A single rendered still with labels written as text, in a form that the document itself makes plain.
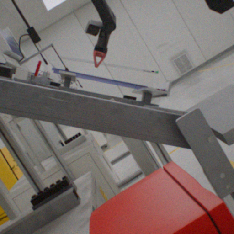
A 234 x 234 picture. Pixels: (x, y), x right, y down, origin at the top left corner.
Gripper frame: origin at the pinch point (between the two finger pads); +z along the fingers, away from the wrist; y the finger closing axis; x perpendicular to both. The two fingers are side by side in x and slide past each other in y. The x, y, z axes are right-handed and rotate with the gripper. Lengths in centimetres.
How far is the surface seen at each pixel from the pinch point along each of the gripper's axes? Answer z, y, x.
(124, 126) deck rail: 32, 105, 6
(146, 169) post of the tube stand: 44, 11, 35
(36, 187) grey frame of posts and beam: 60, 30, -12
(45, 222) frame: 63, 67, -4
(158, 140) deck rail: 33, 105, 13
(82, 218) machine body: 56, 81, 5
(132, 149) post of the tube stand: 36.7, 11.5, 25.8
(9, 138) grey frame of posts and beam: 44, 32, -27
